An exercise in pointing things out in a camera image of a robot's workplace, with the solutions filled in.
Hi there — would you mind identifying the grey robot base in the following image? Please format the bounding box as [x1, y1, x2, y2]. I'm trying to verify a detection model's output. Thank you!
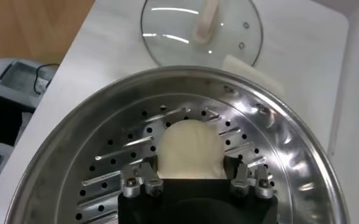
[0, 58, 60, 201]

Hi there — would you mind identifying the white steamed baozi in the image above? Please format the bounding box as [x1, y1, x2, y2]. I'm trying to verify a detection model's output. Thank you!
[156, 119, 228, 180]

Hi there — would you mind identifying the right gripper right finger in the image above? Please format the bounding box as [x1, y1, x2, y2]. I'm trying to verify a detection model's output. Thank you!
[229, 156, 274, 199]

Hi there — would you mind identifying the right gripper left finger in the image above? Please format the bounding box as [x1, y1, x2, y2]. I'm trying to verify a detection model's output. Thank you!
[120, 156, 165, 198]

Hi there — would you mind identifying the round glass pot lid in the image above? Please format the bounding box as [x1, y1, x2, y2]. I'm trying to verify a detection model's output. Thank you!
[140, 0, 264, 69]

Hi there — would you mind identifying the stainless steel steamer basket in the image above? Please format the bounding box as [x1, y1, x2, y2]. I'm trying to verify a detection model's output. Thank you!
[4, 54, 350, 224]

